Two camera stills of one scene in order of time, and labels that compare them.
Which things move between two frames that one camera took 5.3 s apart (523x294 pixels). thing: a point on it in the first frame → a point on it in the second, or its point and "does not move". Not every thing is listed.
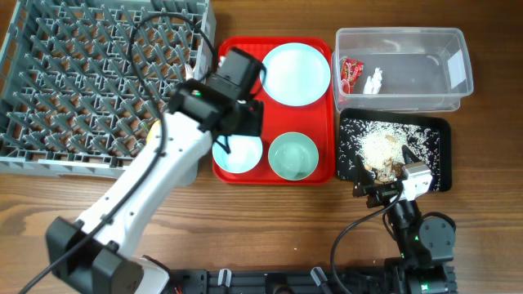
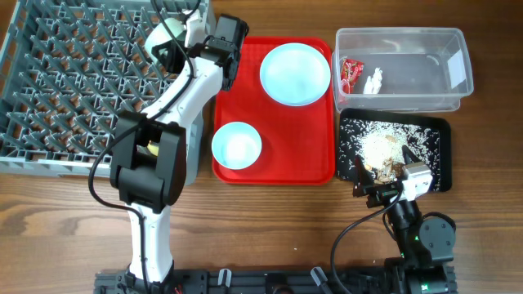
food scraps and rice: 379,144 does not move
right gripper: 382,194 does not move
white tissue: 373,85 does not move
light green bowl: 293,156 → 159,33
